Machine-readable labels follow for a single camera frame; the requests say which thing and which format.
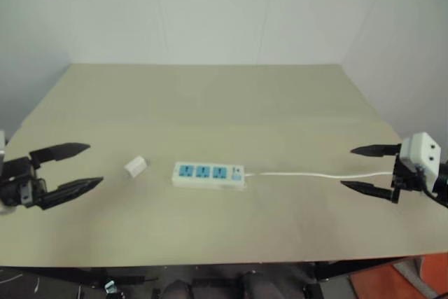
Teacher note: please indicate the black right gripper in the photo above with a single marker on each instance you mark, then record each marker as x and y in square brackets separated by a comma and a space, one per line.
[407, 180]

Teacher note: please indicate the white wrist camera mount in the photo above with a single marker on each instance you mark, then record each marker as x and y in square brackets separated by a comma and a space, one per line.
[421, 153]
[2, 141]

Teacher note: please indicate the orange object under table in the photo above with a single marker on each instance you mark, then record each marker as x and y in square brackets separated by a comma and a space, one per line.
[392, 281]

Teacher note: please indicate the white plug adapter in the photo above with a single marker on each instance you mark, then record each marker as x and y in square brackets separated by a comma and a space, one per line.
[134, 167]

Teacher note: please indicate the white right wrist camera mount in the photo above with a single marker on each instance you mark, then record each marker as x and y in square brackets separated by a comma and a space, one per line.
[421, 153]

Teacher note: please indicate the black table frame bar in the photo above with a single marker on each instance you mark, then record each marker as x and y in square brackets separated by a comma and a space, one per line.
[350, 269]

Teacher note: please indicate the white blue power strip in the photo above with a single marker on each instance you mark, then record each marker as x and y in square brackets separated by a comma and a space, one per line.
[208, 174]

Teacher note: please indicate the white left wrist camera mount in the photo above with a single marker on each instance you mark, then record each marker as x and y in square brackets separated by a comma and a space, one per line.
[2, 141]

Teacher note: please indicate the dark rounded shape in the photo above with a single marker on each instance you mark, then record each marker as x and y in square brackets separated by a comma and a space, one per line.
[176, 290]

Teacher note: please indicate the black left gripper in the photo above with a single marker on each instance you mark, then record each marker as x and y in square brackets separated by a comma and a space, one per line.
[15, 181]

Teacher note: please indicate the small white blue clip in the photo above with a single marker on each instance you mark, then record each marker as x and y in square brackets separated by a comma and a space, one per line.
[110, 286]

